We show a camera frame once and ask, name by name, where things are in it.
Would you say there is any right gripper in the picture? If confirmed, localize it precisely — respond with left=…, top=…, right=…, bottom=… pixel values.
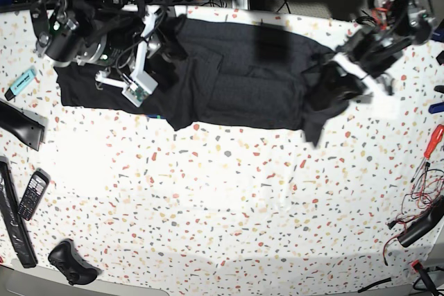
left=95, top=6, right=188, bottom=107

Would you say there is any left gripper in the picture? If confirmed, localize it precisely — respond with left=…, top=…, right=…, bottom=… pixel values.
left=321, top=53, right=394, bottom=101

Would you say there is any black T-shirt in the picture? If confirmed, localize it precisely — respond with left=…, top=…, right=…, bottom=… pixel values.
left=56, top=16, right=349, bottom=143

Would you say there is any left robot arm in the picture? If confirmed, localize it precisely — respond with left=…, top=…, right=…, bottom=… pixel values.
left=327, top=0, right=436, bottom=99

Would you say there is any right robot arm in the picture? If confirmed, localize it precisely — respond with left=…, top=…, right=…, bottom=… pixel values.
left=30, top=0, right=366, bottom=110

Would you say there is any blue marker pen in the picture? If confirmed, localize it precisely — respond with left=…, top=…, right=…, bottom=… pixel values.
left=428, top=102, right=444, bottom=114

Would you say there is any black curved plastic part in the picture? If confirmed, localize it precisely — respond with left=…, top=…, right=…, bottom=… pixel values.
left=1, top=100, right=49, bottom=151

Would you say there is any turquoise highlighter marker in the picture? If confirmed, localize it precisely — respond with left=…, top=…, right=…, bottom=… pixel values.
left=4, top=67, right=37, bottom=101

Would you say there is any red black clamp tool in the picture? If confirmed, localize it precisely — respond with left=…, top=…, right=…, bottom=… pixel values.
left=411, top=260, right=443, bottom=296

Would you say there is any black game controller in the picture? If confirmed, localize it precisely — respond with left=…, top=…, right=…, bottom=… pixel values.
left=48, top=239, right=99, bottom=286

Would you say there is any long black bar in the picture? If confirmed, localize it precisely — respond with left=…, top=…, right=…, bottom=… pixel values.
left=1, top=157, right=37, bottom=268

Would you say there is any red handled screwdriver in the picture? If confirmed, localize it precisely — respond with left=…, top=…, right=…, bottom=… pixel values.
left=411, top=125, right=444, bottom=183

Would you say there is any red black wire bundle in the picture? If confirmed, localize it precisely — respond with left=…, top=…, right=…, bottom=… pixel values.
left=382, top=167, right=444, bottom=265

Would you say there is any black cylinder handle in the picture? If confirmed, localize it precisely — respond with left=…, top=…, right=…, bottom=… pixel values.
left=398, top=195, right=443, bottom=248

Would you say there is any black cordless phone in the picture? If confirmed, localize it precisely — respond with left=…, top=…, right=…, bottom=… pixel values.
left=18, top=168, right=51, bottom=221

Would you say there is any black cable on table edge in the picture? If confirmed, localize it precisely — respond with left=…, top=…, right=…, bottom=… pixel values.
left=357, top=277, right=393, bottom=293

